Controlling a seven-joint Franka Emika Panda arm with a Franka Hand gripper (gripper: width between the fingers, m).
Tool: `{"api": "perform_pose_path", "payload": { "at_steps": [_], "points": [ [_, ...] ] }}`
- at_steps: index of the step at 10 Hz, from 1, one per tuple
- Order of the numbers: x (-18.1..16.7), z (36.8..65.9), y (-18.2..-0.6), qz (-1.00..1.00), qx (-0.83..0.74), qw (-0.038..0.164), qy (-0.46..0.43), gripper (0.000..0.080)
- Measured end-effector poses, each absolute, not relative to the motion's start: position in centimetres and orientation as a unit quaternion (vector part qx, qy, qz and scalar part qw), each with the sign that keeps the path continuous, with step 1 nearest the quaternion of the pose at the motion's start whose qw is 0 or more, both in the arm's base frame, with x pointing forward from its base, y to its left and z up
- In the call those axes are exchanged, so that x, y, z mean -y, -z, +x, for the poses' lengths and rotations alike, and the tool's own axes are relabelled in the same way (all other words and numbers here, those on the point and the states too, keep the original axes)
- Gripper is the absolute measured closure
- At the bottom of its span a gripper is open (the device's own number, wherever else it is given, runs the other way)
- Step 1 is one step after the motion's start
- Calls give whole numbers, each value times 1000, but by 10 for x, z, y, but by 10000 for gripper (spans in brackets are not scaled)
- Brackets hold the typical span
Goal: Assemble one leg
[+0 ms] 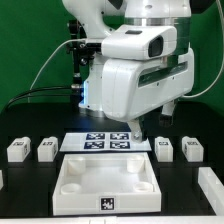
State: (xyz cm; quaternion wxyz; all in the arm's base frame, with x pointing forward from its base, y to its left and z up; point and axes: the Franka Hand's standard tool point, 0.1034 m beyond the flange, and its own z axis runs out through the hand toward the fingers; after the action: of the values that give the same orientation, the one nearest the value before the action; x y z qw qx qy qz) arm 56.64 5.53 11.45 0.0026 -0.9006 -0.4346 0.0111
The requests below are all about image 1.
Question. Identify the white square table top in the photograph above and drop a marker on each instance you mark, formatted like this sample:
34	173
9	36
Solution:
107	183

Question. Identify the white obstacle fixture right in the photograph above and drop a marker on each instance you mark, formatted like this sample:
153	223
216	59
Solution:
213	189

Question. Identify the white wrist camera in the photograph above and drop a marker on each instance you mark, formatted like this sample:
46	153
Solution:
140	42

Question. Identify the white block left edge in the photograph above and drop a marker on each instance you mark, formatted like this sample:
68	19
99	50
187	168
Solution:
1	180

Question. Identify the white tag sheet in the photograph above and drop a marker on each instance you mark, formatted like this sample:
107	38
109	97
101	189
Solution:
102	141

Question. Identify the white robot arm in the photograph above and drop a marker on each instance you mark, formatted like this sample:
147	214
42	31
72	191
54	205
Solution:
100	18

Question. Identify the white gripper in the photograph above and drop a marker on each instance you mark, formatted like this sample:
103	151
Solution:
130	89

